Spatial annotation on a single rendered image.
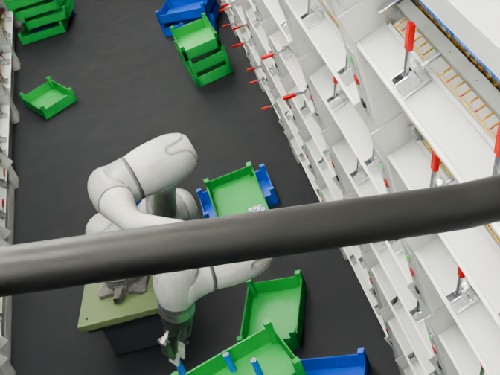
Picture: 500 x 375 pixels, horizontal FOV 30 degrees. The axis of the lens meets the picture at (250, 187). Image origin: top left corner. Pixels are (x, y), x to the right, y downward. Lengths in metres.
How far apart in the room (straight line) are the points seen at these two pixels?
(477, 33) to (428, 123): 0.38
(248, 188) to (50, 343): 0.97
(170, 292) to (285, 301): 1.23
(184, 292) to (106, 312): 1.15
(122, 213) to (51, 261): 1.98
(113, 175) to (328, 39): 0.96
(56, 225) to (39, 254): 3.76
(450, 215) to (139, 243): 0.16
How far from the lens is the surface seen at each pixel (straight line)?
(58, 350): 3.57
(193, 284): 2.11
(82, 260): 0.47
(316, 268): 3.39
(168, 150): 2.60
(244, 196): 3.72
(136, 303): 3.21
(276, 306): 3.29
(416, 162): 1.41
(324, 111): 2.21
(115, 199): 2.49
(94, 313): 3.26
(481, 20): 0.77
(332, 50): 1.78
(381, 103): 1.41
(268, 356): 2.55
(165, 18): 5.43
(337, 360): 2.99
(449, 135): 1.10
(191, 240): 0.47
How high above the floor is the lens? 2.16
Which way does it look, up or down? 34 degrees down
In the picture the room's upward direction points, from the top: 22 degrees counter-clockwise
